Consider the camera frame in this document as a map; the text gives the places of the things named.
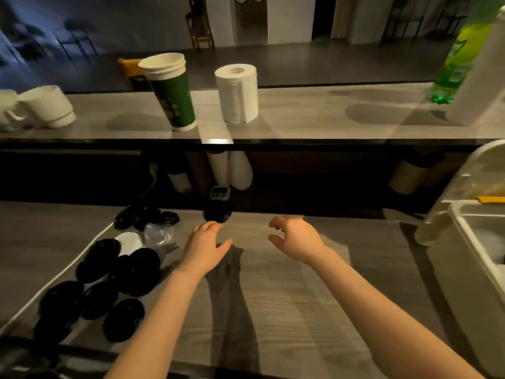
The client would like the white plastic storage bin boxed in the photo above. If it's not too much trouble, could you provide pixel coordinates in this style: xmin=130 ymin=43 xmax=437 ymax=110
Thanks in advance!
xmin=414 ymin=139 xmax=505 ymax=377

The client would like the grey bar counter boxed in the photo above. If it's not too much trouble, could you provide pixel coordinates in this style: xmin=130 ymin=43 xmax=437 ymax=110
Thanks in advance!
xmin=0 ymin=82 xmax=505 ymax=146

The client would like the person's right forearm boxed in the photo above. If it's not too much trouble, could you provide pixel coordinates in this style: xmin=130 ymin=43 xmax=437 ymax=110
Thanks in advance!
xmin=315 ymin=248 xmax=484 ymax=379

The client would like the person's left hand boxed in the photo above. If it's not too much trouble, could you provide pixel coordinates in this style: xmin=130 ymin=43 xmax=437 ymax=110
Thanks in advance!
xmin=179 ymin=221 xmax=234 ymax=279

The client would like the green plastic bottle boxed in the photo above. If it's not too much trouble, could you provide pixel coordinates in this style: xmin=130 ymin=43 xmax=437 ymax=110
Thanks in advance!
xmin=428 ymin=0 xmax=500 ymax=104

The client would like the black metal chair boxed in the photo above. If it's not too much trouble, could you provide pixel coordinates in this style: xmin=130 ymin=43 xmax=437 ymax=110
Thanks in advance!
xmin=385 ymin=0 xmax=425 ymax=44
xmin=433 ymin=0 xmax=470 ymax=36

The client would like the wooden chair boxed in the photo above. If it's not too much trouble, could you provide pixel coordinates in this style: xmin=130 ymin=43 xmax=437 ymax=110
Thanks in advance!
xmin=117 ymin=57 xmax=153 ymax=91

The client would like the tall white paper cup stack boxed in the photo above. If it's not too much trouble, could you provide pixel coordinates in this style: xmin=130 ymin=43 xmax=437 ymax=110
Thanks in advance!
xmin=446 ymin=5 xmax=505 ymax=127

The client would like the grey wooden table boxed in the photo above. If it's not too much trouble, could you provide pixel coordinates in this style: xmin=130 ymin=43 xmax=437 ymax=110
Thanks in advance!
xmin=0 ymin=201 xmax=505 ymax=379

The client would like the person's right hand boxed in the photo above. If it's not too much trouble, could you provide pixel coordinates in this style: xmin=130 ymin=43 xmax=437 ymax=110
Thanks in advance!
xmin=268 ymin=216 xmax=328 ymax=267

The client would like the person's left forearm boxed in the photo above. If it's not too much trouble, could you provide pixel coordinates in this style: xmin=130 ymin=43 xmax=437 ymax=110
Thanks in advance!
xmin=104 ymin=268 xmax=206 ymax=379

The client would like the white paper towel roll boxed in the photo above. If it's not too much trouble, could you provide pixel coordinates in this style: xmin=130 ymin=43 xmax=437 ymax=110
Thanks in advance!
xmin=214 ymin=63 xmax=259 ymax=124

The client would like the white power cable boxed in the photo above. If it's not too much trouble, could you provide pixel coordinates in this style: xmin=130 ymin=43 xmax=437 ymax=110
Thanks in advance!
xmin=0 ymin=223 xmax=115 ymax=336

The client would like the pile of cup lids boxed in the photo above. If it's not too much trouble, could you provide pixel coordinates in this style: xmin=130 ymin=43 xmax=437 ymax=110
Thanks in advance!
xmin=33 ymin=201 xmax=234 ymax=344

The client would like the green paper cup stack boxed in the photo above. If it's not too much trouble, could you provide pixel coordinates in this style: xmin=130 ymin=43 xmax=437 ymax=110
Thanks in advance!
xmin=138 ymin=53 xmax=197 ymax=132

